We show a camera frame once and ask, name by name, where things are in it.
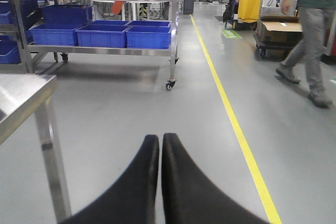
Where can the stainless steel shelf trolley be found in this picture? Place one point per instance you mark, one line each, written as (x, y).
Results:
(33, 54)

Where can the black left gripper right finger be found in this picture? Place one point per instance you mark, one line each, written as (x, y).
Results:
(189, 196)

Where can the yellow janitor cart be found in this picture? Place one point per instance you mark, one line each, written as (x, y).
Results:
(242, 13)

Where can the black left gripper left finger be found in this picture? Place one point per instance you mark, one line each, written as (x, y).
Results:
(131, 198)

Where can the walking person in green shirt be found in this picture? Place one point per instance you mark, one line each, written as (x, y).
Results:
(316, 17)

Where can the stainless steel table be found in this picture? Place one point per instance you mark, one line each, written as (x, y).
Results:
(21, 96)

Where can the blue plastic bin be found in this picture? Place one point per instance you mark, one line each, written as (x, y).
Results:
(67, 14)
(108, 36)
(55, 34)
(148, 37)
(9, 52)

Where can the flat cart with cardboard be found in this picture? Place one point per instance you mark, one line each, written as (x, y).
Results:
(277, 33)

